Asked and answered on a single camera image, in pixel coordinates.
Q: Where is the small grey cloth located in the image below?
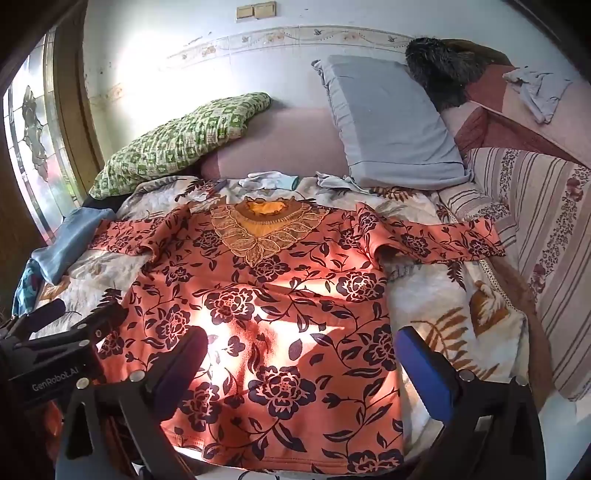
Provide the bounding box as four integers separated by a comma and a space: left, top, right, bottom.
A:
315, 172, 370, 194

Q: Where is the beige wall switch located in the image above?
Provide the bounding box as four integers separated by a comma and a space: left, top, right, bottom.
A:
235, 1, 277, 20

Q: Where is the maroon pink bedcover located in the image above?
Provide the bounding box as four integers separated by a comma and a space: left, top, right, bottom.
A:
442, 39, 590, 167

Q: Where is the stained glass window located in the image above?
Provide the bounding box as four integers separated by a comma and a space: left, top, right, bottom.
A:
3, 29, 83, 244

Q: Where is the green checkered pillow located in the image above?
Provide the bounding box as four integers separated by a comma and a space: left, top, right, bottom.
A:
89, 92, 271, 200

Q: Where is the orange floral blouse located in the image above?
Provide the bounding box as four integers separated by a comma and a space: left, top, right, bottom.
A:
91, 199, 502, 475

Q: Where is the grey cloth on quilt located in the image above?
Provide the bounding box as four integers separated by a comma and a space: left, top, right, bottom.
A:
502, 67, 572, 124

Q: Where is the blue folded towel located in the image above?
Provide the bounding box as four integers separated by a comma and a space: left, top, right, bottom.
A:
31, 207, 115, 285

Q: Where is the white glove with teal cuff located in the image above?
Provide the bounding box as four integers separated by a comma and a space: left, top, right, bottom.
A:
238, 171, 301, 191

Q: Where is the black furry cushion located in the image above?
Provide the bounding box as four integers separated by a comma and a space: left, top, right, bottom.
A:
406, 37, 488, 112

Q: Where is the grey pillow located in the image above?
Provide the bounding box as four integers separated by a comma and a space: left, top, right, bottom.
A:
311, 55, 472, 191

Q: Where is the teal patterned cloth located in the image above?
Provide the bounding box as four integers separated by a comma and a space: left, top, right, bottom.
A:
11, 258, 44, 317

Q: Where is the striped floral quilt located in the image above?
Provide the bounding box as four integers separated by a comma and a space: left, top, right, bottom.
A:
440, 147, 590, 401

